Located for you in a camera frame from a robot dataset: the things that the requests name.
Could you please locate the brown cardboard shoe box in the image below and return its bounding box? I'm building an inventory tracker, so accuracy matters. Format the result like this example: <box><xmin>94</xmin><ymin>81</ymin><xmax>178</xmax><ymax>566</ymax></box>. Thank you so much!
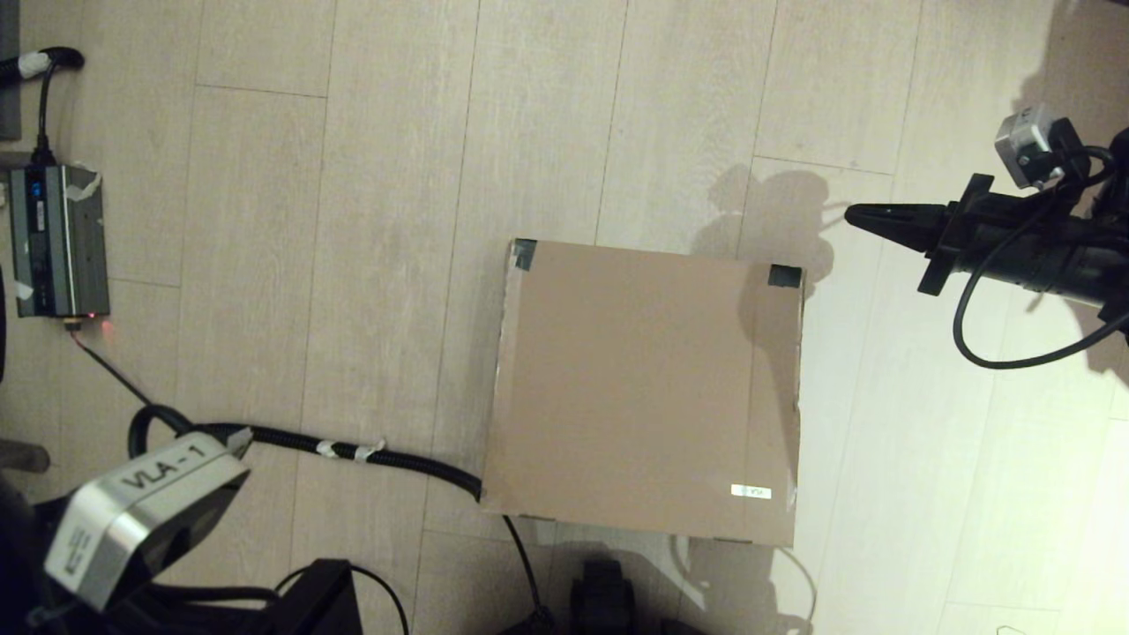
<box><xmin>481</xmin><ymin>238</ymin><xmax>806</xmax><ymax>548</ymax></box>

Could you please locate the grey power supply box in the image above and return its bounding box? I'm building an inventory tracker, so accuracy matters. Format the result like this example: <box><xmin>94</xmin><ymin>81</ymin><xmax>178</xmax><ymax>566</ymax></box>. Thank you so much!
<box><xmin>9</xmin><ymin>165</ymin><xmax>111</xmax><ymax>318</ymax></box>

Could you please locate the black robot torso part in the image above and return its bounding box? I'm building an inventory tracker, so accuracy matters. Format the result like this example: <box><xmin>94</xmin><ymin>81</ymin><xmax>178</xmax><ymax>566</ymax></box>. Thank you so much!
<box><xmin>569</xmin><ymin>557</ymin><xmax>638</xmax><ymax>635</ymax></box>

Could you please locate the grey furniture foot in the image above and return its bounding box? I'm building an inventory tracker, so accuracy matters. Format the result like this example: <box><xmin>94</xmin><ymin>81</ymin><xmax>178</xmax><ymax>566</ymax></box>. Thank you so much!
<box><xmin>0</xmin><ymin>438</ymin><xmax>51</xmax><ymax>474</ymax></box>

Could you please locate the dark grey panel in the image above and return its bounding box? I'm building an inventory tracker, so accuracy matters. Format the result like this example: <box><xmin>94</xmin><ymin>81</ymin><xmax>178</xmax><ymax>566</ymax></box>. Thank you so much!
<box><xmin>0</xmin><ymin>0</ymin><xmax>20</xmax><ymax>140</ymax></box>

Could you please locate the thin black cable loop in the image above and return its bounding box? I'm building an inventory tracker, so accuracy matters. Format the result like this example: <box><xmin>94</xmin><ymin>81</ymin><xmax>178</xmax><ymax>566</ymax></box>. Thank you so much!
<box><xmin>273</xmin><ymin>564</ymin><xmax>412</xmax><ymax>635</ymax></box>

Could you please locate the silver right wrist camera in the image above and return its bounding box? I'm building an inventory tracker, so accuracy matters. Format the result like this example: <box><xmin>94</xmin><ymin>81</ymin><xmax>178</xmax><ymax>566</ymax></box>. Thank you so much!
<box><xmin>995</xmin><ymin>104</ymin><xmax>1092</xmax><ymax>191</ymax></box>

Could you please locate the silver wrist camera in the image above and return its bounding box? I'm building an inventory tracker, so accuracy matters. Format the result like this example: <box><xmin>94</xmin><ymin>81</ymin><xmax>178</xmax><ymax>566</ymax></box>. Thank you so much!
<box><xmin>995</xmin><ymin>104</ymin><xmax>1092</xmax><ymax>191</ymax></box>
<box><xmin>44</xmin><ymin>430</ymin><xmax>252</xmax><ymax>611</ymax></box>

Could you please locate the black corrugated cable conduit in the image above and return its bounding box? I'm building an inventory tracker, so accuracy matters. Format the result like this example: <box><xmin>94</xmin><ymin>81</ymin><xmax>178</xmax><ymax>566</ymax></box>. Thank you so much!
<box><xmin>69</xmin><ymin>317</ymin><xmax>555</xmax><ymax>634</ymax></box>

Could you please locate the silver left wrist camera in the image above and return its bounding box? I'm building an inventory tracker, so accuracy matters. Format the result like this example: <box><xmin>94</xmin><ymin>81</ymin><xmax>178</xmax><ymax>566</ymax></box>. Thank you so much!
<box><xmin>44</xmin><ymin>430</ymin><xmax>252</xmax><ymax>611</ymax></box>

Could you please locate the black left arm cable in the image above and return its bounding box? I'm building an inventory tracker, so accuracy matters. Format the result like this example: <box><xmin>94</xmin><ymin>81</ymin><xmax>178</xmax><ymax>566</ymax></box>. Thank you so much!
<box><xmin>26</xmin><ymin>404</ymin><xmax>283</xmax><ymax>629</ymax></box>

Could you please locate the black power cable white tape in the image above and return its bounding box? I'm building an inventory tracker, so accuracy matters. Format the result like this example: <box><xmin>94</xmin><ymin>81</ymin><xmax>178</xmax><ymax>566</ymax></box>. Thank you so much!
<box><xmin>0</xmin><ymin>47</ymin><xmax>86</xmax><ymax>168</ymax></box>

